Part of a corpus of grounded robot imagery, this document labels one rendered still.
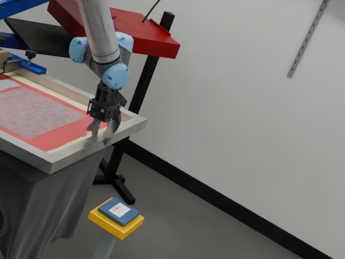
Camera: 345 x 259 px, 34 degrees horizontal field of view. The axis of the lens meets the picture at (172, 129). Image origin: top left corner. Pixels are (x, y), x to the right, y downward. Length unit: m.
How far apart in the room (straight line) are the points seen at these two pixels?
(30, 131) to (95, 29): 0.52
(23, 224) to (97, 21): 0.76
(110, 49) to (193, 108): 2.43
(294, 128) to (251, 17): 0.76
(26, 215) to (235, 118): 2.20
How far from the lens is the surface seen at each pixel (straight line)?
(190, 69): 3.86
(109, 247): 1.81
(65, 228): 2.28
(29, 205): 1.85
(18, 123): 1.91
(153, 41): 3.07
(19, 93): 2.15
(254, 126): 3.78
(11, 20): 3.13
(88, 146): 1.76
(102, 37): 1.49
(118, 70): 1.53
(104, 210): 1.73
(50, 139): 1.84
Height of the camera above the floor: 1.91
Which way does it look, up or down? 23 degrees down
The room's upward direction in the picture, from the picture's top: 22 degrees clockwise
